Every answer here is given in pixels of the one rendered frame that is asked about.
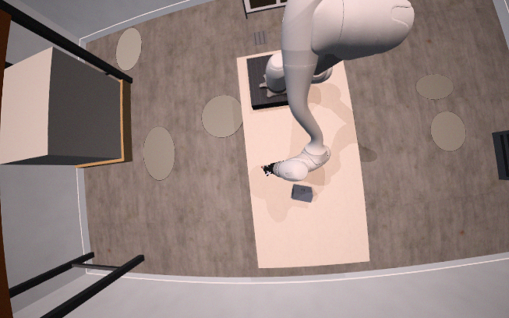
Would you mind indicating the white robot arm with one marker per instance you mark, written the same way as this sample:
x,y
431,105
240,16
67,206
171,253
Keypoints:
x,y
311,32

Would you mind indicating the dark grey sloped panel with square hole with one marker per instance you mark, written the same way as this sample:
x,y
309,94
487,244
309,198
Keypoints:
x,y
299,194

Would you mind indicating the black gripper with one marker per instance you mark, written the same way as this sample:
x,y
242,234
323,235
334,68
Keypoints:
x,y
268,169

